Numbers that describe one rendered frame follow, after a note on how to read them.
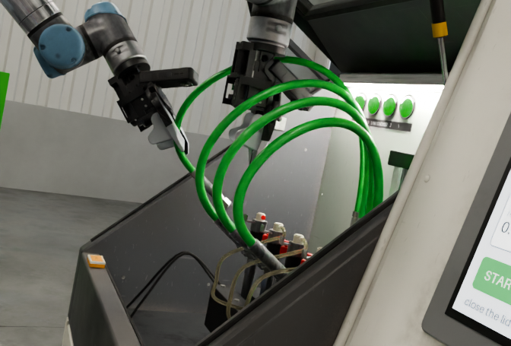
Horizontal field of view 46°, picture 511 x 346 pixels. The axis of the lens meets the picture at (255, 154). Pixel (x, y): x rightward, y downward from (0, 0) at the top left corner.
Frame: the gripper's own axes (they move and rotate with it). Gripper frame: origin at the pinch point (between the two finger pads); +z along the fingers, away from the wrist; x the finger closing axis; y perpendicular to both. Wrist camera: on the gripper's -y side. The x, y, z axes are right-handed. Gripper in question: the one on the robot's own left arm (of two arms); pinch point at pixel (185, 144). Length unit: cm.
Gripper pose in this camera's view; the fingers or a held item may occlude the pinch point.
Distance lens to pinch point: 117.2
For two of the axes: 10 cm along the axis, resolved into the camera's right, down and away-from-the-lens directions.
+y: -8.5, 5.2, 0.5
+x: -1.9, -2.1, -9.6
